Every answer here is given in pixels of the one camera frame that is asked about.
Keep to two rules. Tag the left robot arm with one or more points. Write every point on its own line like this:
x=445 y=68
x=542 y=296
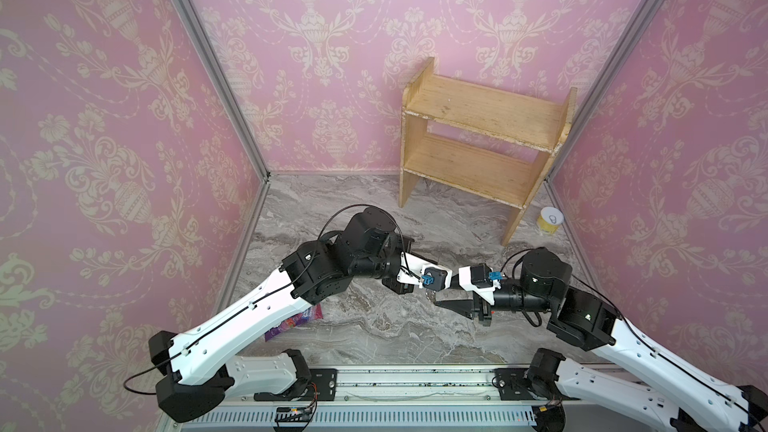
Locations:
x=202 y=367

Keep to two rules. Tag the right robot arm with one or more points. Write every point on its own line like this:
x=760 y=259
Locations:
x=542 y=293

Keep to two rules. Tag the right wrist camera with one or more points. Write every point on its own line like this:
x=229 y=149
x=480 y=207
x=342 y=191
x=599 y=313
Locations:
x=481 y=280

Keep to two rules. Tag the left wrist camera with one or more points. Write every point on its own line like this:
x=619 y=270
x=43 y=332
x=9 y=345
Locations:
x=434 y=277

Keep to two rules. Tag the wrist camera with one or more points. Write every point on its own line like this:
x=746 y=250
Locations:
x=434 y=277
x=481 y=280

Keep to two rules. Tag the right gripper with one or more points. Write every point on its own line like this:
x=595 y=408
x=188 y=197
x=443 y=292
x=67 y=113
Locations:
x=484 y=306

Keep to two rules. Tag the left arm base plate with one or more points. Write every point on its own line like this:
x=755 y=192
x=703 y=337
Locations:
x=313 y=383

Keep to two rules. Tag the pink snack packet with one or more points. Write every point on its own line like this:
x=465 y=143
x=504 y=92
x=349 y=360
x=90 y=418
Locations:
x=313 y=313

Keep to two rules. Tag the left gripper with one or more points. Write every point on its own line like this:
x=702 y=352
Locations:
x=397 y=285

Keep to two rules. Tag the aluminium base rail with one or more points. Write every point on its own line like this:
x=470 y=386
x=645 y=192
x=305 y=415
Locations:
x=449 y=398

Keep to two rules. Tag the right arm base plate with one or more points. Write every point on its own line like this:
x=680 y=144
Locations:
x=512 y=384

